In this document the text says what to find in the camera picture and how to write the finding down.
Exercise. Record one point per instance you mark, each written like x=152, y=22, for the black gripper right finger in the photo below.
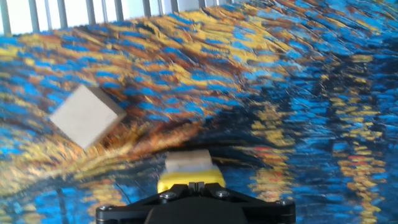
x=267, y=213

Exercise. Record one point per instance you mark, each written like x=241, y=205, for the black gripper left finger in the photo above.
x=130, y=213

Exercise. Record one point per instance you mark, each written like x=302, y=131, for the light wooden cube block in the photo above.
x=85, y=116

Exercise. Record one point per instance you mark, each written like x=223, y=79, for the yellow box green push button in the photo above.
x=189, y=175

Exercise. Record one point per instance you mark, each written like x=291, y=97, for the starry night print cloth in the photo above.
x=280, y=109

